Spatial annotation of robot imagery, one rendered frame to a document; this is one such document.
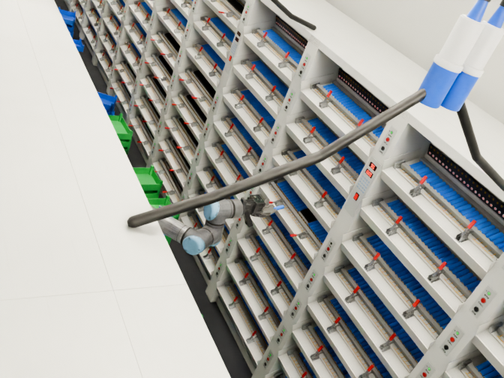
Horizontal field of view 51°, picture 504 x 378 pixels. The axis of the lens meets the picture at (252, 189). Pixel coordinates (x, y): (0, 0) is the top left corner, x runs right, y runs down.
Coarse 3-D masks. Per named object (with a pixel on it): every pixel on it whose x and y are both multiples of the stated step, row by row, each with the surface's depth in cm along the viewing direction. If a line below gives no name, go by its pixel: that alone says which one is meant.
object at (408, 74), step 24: (288, 24) 311; (336, 24) 301; (360, 48) 272; (384, 48) 292; (384, 72) 248; (408, 72) 264; (456, 120) 222; (480, 120) 236; (432, 144) 223; (480, 144) 206
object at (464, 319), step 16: (496, 272) 176; (480, 288) 181; (496, 288) 176; (464, 304) 186; (496, 304) 176; (464, 320) 186; (480, 320) 181; (464, 336) 186; (432, 352) 197; (464, 352) 190; (416, 368) 203
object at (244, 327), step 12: (228, 288) 337; (228, 300) 330; (240, 300) 327; (228, 312) 328; (240, 312) 323; (240, 324) 317; (252, 324) 314; (240, 336) 316; (252, 336) 306; (252, 348) 305; (264, 348) 302
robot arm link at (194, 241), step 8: (152, 208) 243; (160, 224) 239; (168, 224) 238; (176, 224) 238; (184, 224) 240; (168, 232) 238; (176, 232) 236; (184, 232) 235; (192, 232) 235; (200, 232) 237; (208, 232) 240; (176, 240) 238; (184, 240) 233; (192, 240) 232; (200, 240) 233; (208, 240) 238; (184, 248) 235; (192, 248) 233; (200, 248) 232
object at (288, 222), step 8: (264, 184) 298; (264, 192) 294; (272, 192) 294; (272, 200) 289; (280, 216) 281; (288, 216) 279; (288, 224) 275; (296, 224) 275; (296, 232) 270; (296, 240) 270; (304, 240) 266; (304, 248) 263; (312, 248) 262; (312, 256) 258
